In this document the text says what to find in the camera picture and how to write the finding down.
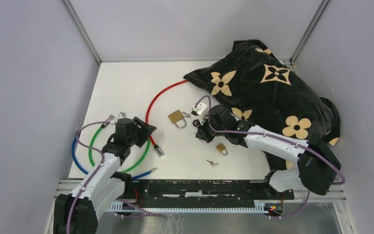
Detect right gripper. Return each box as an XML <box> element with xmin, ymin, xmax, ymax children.
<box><xmin>195</xmin><ymin>114</ymin><xmax>227</xmax><ymax>143</ymax></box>

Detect red cable lock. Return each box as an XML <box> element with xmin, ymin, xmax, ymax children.
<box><xmin>145</xmin><ymin>80</ymin><xmax>188</xmax><ymax>157</ymax></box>

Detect small brass padlock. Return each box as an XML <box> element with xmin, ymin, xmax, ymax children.
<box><xmin>215</xmin><ymin>143</ymin><xmax>228</xmax><ymax>156</ymax></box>

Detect small padlock keys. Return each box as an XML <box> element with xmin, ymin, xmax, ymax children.
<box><xmin>206</xmin><ymin>160</ymin><xmax>219</xmax><ymax>167</ymax></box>

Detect large brass padlock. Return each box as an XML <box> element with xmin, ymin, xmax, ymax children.
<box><xmin>168</xmin><ymin>110</ymin><xmax>187</xmax><ymax>129</ymax></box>

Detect black padlock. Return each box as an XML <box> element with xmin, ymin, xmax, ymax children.
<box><xmin>192</xmin><ymin>119</ymin><xmax>201</xmax><ymax>127</ymax></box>

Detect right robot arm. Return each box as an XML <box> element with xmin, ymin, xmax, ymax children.
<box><xmin>191</xmin><ymin>102</ymin><xmax>341</xmax><ymax>199</ymax></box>

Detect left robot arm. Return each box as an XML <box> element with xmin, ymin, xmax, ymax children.
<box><xmin>53</xmin><ymin>116</ymin><xmax>157</xmax><ymax>234</ymax></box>

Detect large padlock keys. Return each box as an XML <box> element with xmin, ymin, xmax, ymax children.
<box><xmin>182</xmin><ymin>112</ymin><xmax>191</xmax><ymax>118</ymax></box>

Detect black floral blanket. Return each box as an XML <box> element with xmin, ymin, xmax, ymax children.
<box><xmin>184</xmin><ymin>39</ymin><xmax>341</xmax><ymax>170</ymax></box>

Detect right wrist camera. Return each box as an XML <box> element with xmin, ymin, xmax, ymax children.
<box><xmin>190</xmin><ymin>102</ymin><xmax>209</xmax><ymax>125</ymax></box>

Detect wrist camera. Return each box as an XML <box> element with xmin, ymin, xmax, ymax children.
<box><xmin>190</xmin><ymin>102</ymin><xmax>209</xmax><ymax>125</ymax></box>
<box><xmin>117</xmin><ymin>112</ymin><xmax>127</xmax><ymax>119</ymax></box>

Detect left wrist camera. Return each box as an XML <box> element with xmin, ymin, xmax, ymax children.
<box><xmin>117</xmin><ymin>112</ymin><xmax>127</xmax><ymax>119</ymax></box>

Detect green cable lock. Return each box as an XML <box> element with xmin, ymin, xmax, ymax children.
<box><xmin>88</xmin><ymin>115</ymin><xmax>151</xmax><ymax>173</ymax></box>

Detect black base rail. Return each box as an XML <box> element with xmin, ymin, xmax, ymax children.
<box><xmin>120</xmin><ymin>178</ymin><xmax>295</xmax><ymax>209</ymax></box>

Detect blue cable lock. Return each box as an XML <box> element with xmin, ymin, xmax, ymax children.
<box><xmin>71</xmin><ymin>138</ymin><xmax>157</xmax><ymax>180</ymax></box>

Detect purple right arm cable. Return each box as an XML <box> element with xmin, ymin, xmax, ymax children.
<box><xmin>194</xmin><ymin>95</ymin><xmax>346</xmax><ymax>217</ymax></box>

